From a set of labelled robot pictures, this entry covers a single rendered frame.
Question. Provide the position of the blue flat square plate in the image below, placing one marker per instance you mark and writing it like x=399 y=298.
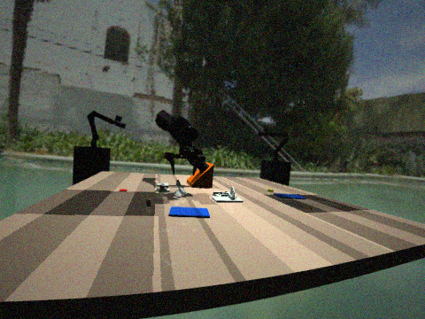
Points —
x=285 y=195

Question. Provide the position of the blue rectangular plate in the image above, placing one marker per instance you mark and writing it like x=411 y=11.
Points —
x=189 y=212

